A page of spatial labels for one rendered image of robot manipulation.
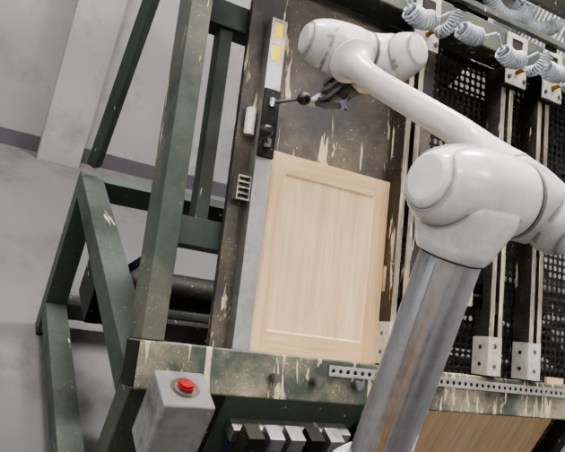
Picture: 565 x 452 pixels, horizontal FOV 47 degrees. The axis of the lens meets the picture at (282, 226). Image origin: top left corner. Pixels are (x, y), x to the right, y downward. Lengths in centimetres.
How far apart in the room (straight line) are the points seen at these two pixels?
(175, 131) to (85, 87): 321
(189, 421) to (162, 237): 47
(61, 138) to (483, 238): 424
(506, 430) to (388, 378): 184
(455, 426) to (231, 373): 121
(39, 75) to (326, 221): 343
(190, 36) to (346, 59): 56
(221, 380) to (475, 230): 92
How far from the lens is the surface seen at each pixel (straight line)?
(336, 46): 140
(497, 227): 101
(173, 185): 168
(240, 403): 175
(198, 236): 178
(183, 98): 174
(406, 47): 148
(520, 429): 295
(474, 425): 276
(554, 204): 110
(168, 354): 165
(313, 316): 187
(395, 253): 199
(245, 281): 174
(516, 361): 241
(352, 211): 197
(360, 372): 192
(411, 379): 107
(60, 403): 253
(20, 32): 496
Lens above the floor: 179
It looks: 19 degrees down
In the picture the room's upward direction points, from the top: 23 degrees clockwise
